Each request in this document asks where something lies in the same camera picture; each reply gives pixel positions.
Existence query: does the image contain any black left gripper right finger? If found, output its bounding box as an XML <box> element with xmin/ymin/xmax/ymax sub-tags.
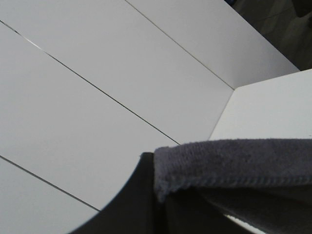
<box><xmin>165</xmin><ymin>186</ymin><xmax>312</xmax><ymax>234</ymax></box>

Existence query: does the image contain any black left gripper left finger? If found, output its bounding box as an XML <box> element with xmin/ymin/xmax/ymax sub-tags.
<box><xmin>72</xmin><ymin>153</ymin><xmax>168</xmax><ymax>234</ymax></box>

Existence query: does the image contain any dark grey towel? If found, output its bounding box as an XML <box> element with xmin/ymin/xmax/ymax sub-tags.
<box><xmin>154</xmin><ymin>138</ymin><xmax>312</xmax><ymax>202</ymax></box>

